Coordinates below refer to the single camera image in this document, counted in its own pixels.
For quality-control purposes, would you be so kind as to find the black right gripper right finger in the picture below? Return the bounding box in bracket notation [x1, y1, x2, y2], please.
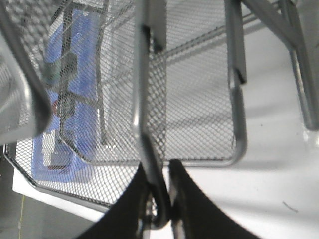
[168, 159, 258, 239]

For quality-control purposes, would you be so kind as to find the silver mesh top tray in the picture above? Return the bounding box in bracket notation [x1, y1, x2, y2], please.
[0, 0, 53, 145]

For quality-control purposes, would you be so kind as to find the red emergency stop button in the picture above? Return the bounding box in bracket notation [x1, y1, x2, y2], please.
[52, 97, 76, 119]

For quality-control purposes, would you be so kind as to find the silver mesh tray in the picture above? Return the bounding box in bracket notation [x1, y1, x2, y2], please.
[40, 0, 247, 161]
[0, 0, 247, 213]
[0, 0, 53, 145]

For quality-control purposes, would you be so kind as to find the white circuit breaker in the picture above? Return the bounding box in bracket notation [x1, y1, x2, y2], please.
[41, 130, 72, 170]

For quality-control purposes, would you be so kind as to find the grey metal rack frame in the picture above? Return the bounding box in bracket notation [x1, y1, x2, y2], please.
[224, 0, 319, 131]

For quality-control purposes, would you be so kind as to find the blue plastic tray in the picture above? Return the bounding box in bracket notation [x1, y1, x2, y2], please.
[31, 9, 99, 183]

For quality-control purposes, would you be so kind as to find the green and beige switch block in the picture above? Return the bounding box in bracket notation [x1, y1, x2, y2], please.
[44, 52, 77, 85]

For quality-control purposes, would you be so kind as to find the silver mesh bottom tray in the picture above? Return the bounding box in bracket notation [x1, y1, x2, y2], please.
[40, 0, 247, 161]

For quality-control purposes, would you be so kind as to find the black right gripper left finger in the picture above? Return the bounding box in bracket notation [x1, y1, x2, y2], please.
[78, 163, 160, 239]

